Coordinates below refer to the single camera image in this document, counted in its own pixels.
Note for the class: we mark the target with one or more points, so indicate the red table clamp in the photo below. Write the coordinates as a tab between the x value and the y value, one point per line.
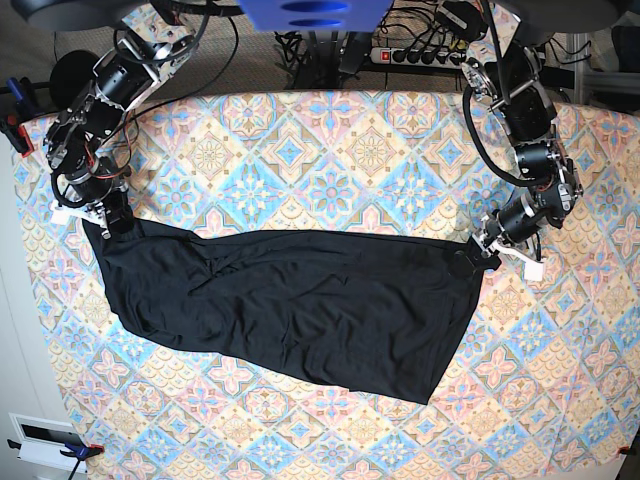
16	135

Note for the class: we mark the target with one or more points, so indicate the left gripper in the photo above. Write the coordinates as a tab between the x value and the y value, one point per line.
482	250

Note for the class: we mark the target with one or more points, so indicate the patterned colourful tablecloth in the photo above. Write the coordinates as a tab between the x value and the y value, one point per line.
545	380

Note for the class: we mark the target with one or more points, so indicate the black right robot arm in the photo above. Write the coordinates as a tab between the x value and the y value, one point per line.
151	41

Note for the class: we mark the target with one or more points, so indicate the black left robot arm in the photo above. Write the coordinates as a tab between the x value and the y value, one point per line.
548	184

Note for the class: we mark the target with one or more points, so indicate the white power strip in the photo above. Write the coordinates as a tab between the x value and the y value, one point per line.
441	59

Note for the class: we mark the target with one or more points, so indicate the black t-shirt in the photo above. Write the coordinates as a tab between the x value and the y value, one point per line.
372	313

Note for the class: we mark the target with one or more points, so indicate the white wall outlet box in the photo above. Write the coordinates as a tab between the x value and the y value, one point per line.
41	441

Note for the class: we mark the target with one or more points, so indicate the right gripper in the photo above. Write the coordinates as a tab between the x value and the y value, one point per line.
101	203

